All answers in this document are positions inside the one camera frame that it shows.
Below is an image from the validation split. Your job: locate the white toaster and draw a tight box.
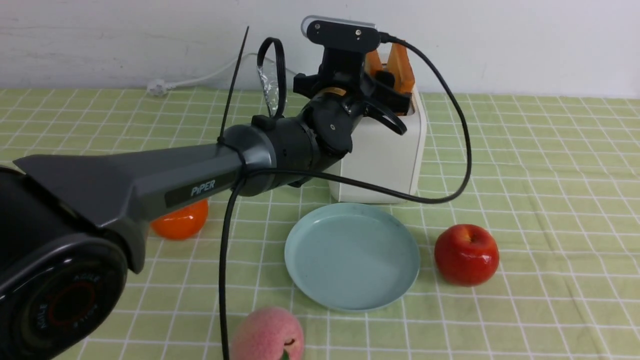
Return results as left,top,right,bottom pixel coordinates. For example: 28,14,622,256
325,86,428,196

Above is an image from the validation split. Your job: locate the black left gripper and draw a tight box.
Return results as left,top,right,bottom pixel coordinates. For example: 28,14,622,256
293,48,411,135

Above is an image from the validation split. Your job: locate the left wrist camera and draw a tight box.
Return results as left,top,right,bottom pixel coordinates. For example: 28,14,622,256
301,14,381,54

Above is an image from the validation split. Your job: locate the orange persimmon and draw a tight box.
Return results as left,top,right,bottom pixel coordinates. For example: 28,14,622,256
150,199,210,240

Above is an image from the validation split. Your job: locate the toast slice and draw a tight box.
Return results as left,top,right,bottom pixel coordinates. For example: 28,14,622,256
365,50,384,78
386,43,415,94

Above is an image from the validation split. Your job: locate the red apple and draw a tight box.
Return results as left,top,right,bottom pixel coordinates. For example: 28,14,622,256
433,223,500,287

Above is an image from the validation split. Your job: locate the black cable tie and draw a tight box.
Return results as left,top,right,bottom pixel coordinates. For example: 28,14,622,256
217,25,250,144

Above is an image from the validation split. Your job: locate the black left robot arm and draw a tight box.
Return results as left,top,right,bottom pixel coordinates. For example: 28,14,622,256
1,48,412,360

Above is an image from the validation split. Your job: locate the white power cord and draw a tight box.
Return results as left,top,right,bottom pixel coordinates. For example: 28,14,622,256
146,54,261,97

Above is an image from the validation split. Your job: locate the light blue plate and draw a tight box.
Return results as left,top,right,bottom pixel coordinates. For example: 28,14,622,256
284,202,421,313

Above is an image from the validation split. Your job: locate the pink peach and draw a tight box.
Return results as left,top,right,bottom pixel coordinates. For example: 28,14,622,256
230,306,306,360

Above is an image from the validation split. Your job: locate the black camera cable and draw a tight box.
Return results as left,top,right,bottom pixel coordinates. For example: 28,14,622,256
218,32,473,360

